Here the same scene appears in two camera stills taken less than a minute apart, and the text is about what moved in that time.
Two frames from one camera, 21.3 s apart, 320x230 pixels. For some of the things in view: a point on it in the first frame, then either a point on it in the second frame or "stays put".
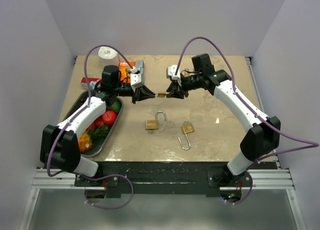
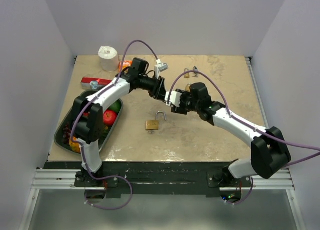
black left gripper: (142, 94) to (158, 91)
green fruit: (116, 107) stays put
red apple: (109, 117) stays put
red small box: (83, 82) stays put
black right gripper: (175, 90) to (180, 110)
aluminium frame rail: (280, 179) stays put
